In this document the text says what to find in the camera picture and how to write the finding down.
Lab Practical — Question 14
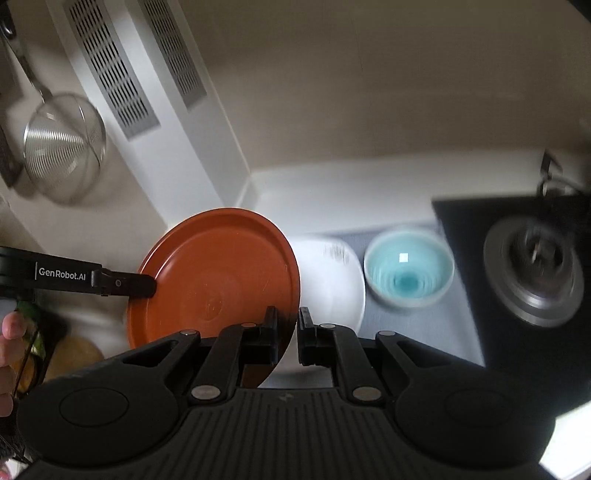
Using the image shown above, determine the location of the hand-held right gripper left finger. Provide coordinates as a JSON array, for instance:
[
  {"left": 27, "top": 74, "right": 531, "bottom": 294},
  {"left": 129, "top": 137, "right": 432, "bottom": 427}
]
[{"left": 117, "top": 305, "right": 280, "bottom": 407}]

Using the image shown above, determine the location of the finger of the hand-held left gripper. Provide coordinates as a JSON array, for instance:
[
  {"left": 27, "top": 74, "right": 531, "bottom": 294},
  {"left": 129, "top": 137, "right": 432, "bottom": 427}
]
[{"left": 91, "top": 270, "right": 157, "bottom": 299}]

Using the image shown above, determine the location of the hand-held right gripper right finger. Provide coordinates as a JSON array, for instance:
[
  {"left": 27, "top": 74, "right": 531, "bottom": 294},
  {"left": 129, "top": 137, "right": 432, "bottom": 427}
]
[{"left": 297, "top": 306, "right": 463, "bottom": 408}]

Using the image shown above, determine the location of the orange plate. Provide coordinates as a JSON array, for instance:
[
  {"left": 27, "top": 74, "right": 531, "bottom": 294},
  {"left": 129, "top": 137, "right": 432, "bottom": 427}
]
[{"left": 126, "top": 208, "right": 304, "bottom": 389}]

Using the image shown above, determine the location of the person's left hand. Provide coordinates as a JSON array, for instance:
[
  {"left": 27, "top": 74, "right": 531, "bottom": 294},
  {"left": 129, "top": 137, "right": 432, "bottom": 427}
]
[{"left": 0, "top": 311, "right": 29, "bottom": 418}]

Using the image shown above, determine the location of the white plate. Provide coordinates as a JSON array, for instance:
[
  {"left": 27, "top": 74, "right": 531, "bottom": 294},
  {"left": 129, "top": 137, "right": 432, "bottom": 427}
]
[{"left": 270, "top": 234, "right": 369, "bottom": 376}]

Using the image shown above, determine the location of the green packet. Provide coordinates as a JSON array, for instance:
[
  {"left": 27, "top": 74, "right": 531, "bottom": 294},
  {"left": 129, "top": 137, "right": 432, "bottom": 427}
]
[{"left": 17, "top": 308, "right": 49, "bottom": 365}]

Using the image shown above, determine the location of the yellow round board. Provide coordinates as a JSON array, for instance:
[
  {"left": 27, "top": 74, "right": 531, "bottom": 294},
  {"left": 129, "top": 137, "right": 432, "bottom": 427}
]
[{"left": 45, "top": 336, "right": 105, "bottom": 381}]

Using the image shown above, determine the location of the light blue bowl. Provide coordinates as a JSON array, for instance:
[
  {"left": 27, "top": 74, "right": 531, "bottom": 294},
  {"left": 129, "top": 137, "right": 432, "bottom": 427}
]
[{"left": 363, "top": 229, "right": 456, "bottom": 309}]

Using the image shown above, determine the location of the metal mesh strainer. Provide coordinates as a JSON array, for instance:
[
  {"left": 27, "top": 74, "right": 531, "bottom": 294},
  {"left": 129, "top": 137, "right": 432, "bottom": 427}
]
[{"left": 0, "top": 21, "right": 108, "bottom": 205}]

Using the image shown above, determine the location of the white range hood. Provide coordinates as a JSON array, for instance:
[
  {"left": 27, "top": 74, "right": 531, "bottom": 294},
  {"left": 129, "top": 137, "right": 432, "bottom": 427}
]
[{"left": 45, "top": 0, "right": 252, "bottom": 217}]

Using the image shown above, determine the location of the black gas stove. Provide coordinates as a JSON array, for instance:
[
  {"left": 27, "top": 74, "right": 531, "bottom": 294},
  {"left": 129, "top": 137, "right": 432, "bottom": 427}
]
[{"left": 431, "top": 193, "right": 591, "bottom": 418}]

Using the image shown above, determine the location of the silver stove burner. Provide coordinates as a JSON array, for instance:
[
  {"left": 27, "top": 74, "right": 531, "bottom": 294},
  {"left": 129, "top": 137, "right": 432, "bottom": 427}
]
[{"left": 483, "top": 215, "right": 585, "bottom": 329}]

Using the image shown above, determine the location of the gas hose fitting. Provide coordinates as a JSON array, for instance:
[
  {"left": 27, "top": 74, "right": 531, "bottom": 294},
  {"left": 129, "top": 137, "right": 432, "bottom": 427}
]
[{"left": 537, "top": 149, "right": 579, "bottom": 197}]

